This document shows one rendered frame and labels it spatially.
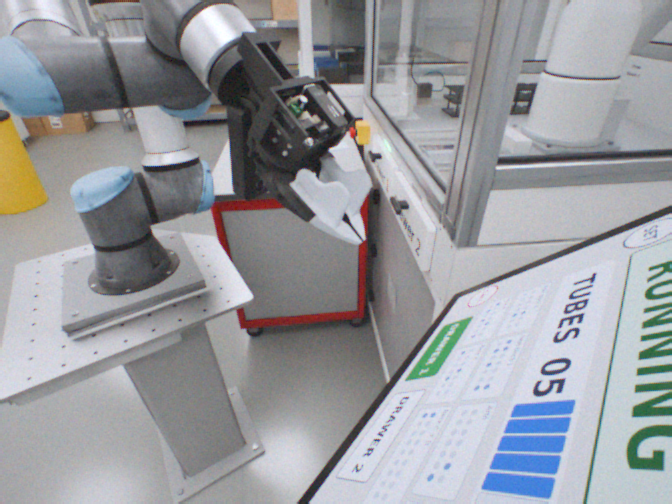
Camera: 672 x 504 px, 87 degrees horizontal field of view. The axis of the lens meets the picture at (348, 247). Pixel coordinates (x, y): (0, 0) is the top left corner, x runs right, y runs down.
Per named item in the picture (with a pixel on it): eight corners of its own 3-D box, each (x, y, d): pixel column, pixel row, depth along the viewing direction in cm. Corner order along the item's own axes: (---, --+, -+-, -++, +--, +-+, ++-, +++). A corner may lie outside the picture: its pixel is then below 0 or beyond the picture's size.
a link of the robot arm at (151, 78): (114, 80, 47) (96, 4, 37) (201, 74, 52) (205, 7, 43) (134, 131, 46) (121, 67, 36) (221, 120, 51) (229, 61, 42)
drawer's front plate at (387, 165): (389, 203, 102) (392, 167, 96) (371, 164, 126) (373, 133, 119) (395, 203, 102) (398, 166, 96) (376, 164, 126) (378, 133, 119)
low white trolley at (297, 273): (241, 344, 163) (202, 194, 119) (253, 262, 214) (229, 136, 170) (366, 332, 169) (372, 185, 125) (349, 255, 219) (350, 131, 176)
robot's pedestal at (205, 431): (175, 507, 111) (63, 346, 68) (157, 427, 132) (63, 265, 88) (265, 452, 125) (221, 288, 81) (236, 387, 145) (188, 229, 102)
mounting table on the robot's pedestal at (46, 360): (28, 439, 65) (-9, 402, 58) (38, 298, 95) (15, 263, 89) (262, 334, 85) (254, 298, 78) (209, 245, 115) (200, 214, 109)
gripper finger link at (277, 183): (304, 222, 34) (248, 149, 34) (297, 229, 35) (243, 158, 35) (335, 203, 37) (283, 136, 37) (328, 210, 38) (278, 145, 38)
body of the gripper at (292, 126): (308, 143, 30) (221, 30, 30) (272, 196, 36) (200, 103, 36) (362, 122, 35) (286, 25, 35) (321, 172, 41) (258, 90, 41)
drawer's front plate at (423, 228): (421, 272, 76) (428, 229, 70) (391, 207, 100) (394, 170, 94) (429, 272, 77) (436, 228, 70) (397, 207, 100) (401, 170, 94)
